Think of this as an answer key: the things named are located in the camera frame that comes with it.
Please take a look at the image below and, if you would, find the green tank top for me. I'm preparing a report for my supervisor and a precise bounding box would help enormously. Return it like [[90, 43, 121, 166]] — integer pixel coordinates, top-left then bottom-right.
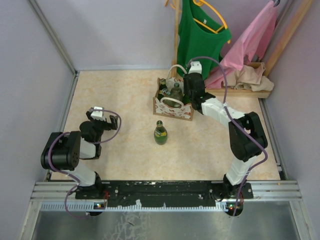
[[177, 0, 232, 68]]

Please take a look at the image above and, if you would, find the pink shirt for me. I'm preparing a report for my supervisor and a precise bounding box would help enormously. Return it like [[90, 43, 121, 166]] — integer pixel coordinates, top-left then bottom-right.
[[204, 0, 278, 89]]

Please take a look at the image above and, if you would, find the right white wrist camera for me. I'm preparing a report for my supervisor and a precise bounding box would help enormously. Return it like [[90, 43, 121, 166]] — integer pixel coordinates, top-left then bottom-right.
[[188, 61, 202, 74]]

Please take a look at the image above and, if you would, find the patterned canvas tote bag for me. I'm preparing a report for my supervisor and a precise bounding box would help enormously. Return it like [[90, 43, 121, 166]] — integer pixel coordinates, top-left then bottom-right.
[[152, 64, 194, 121]]

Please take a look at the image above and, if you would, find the beige crumpled cloth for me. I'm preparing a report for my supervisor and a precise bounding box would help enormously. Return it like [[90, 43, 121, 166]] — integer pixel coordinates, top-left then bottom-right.
[[226, 62, 275, 92]]

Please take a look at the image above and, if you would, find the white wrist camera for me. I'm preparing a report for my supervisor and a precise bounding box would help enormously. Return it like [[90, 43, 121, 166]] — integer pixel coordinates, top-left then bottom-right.
[[89, 106, 105, 121], [188, 61, 202, 74]]

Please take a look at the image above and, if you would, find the green bottle yellow label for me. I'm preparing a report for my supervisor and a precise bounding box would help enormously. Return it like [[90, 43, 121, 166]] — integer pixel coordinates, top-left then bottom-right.
[[153, 120, 168, 145]]

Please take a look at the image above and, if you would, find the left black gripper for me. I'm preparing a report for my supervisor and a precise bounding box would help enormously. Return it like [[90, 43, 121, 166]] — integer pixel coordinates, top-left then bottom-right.
[[87, 112, 118, 143]]

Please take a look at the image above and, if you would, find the yellow clothes hanger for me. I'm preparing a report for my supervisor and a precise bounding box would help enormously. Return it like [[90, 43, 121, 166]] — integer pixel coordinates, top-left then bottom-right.
[[164, 0, 231, 45]]

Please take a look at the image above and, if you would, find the wooden clothes rack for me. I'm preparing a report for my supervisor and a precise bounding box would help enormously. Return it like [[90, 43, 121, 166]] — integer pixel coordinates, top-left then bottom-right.
[[171, 0, 316, 99]]

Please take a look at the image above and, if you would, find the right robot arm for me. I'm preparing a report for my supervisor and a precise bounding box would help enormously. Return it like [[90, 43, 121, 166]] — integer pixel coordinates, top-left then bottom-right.
[[183, 73, 268, 199]]

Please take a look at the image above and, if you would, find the white cable duct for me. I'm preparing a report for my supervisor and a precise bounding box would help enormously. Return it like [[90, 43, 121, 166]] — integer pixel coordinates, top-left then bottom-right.
[[39, 201, 243, 213]]

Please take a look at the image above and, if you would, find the clear bottle green cap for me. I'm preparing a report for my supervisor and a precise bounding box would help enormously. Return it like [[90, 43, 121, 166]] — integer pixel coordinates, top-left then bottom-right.
[[165, 82, 183, 108]]

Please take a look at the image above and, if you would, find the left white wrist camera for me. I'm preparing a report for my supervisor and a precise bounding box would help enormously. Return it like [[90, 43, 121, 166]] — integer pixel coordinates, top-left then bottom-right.
[[89, 106, 105, 121]]

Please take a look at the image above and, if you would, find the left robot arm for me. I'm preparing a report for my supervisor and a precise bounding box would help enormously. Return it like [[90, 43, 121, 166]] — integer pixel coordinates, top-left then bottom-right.
[[40, 107, 122, 200]]

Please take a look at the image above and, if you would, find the aluminium frame rail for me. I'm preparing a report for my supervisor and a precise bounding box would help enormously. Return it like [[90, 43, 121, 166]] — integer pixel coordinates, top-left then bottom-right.
[[30, 180, 302, 202]]

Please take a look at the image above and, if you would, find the dark green bottle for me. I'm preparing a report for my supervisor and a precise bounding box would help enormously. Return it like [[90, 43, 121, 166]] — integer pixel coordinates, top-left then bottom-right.
[[158, 78, 169, 97]]

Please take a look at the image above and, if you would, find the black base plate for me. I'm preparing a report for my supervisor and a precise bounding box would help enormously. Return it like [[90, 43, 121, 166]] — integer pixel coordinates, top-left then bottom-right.
[[74, 180, 253, 208]]

